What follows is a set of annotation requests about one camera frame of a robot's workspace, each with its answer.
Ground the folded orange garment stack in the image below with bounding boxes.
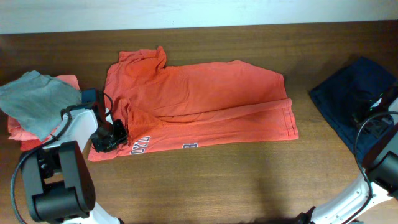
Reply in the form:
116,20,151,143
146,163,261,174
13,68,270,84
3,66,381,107
7,75,80,151

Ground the folded grey garment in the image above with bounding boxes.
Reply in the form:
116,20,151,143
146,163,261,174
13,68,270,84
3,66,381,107
1,70,81,141

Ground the navy blue garment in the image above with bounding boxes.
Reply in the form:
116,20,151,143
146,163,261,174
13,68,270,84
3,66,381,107
309,57,397,163

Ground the orange red t-shirt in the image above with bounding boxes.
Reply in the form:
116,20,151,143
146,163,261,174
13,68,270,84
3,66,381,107
88,47,299,161

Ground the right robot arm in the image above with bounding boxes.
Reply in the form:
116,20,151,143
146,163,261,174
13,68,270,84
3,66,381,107
294,88,397,223

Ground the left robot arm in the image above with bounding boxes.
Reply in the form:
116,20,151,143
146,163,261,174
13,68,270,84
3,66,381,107
19,101,126,224

